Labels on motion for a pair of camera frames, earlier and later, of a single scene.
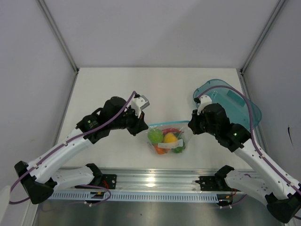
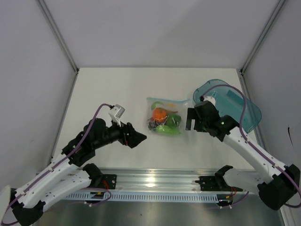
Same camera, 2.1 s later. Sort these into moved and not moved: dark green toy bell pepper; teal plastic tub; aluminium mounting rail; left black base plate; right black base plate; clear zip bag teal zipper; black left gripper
Moved: clear zip bag teal zipper; dark green toy bell pepper; black left gripper
Not moved: teal plastic tub; left black base plate; right black base plate; aluminium mounting rail
